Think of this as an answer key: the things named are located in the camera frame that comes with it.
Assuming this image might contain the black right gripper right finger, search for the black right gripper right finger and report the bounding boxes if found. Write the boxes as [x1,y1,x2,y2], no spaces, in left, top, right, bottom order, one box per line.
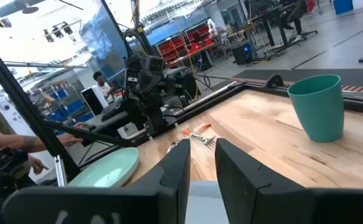
[214,138,363,224]

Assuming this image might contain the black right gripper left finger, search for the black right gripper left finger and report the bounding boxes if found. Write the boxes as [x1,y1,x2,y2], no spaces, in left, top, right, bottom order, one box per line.
[1,139,191,224]

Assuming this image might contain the silver metal spoon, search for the silver metal spoon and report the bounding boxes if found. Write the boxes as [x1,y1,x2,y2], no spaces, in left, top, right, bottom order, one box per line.
[166,139,182,154]

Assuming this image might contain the white bowl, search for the white bowl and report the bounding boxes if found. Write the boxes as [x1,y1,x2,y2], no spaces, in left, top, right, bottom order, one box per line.
[67,147,140,189]

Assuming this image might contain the silver metal fork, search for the silver metal fork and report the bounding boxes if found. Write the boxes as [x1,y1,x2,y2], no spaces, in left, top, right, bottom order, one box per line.
[191,133,217,146]

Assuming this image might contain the teal plastic cup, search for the teal plastic cup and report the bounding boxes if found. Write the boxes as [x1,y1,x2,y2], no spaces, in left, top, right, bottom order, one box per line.
[287,73,346,143]

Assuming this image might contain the light grey serving tray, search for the light grey serving tray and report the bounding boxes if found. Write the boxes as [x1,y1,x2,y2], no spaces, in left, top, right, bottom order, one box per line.
[185,180,231,224]

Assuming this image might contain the shelf with red bins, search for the shelf with red bins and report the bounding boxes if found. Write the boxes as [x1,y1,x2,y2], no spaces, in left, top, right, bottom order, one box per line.
[155,24,216,65]

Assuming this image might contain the black keyboard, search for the black keyboard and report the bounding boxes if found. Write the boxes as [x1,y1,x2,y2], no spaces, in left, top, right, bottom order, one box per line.
[100,101,127,123]

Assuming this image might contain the person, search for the person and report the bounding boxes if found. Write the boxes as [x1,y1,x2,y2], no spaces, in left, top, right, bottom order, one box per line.
[93,70,117,103]
[0,101,89,190]
[280,0,308,43]

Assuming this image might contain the large black display screen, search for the large black display screen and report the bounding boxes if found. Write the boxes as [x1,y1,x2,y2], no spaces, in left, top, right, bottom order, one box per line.
[78,0,129,82]

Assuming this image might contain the white desktop computer case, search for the white desktop computer case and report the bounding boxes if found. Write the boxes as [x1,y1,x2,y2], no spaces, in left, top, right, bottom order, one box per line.
[80,86,109,116]

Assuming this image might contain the black computer tower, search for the black computer tower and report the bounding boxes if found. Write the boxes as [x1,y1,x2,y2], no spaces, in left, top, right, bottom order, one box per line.
[231,42,254,66]

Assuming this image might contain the black ceiling track lights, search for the black ceiling track lights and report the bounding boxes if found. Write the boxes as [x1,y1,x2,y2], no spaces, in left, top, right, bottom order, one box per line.
[42,21,76,44]

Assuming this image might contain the grey metal bar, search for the grey metal bar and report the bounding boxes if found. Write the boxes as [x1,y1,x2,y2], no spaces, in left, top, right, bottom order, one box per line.
[3,60,88,69]

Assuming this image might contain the black floor mat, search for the black floor mat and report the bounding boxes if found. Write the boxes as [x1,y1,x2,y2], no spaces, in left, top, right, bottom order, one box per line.
[231,68,363,93]

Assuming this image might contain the black standing desk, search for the black standing desk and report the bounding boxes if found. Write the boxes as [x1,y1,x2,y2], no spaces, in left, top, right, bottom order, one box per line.
[252,6,294,52]

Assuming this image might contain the black ceiling lamp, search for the black ceiling lamp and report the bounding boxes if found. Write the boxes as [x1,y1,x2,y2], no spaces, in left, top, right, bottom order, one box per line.
[21,2,40,15]

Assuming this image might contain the blue plastic bin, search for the blue plastic bin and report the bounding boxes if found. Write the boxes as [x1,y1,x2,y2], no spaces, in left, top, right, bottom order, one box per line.
[333,0,354,16]

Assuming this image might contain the black diagonal frame brace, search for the black diagonal frame brace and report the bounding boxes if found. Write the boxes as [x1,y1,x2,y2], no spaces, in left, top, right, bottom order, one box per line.
[43,119,137,148]

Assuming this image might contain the black curved table bracket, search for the black curved table bracket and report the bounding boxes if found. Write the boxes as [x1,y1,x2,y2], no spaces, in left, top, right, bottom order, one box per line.
[263,73,285,89]

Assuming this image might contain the black aluminium frame post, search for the black aluminium frame post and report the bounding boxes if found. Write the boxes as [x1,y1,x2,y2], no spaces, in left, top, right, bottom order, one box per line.
[0,35,81,181]

